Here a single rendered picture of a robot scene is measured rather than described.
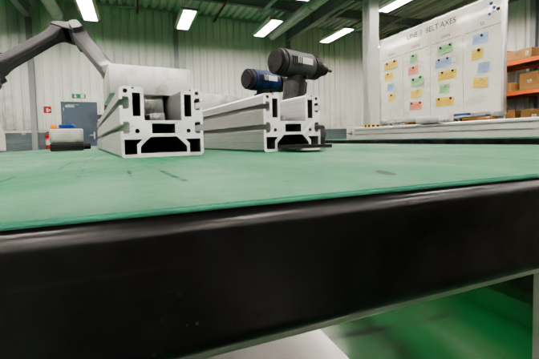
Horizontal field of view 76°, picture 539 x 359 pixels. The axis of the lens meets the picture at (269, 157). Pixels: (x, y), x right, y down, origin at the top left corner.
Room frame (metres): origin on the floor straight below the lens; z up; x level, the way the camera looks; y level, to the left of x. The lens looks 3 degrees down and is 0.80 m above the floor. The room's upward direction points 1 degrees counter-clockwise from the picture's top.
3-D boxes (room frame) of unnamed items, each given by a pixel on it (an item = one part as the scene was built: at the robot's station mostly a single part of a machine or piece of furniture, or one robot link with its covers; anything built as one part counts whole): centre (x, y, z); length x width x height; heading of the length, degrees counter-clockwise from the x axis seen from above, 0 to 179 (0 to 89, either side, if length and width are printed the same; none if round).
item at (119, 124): (0.78, 0.32, 0.82); 0.80 x 0.10 x 0.09; 28
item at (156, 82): (0.56, 0.20, 0.87); 0.16 x 0.11 x 0.07; 28
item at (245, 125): (0.87, 0.15, 0.82); 0.80 x 0.10 x 0.09; 28
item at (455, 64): (3.51, -1.68, 0.97); 1.50 x 0.50 x 1.95; 22
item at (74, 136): (0.97, 0.56, 0.81); 0.10 x 0.08 x 0.06; 118
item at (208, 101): (0.87, 0.15, 0.87); 0.16 x 0.11 x 0.07; 28
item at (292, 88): (0.82, -0.09, 0.89); 0.20 x 0.08 x 0.22; 132
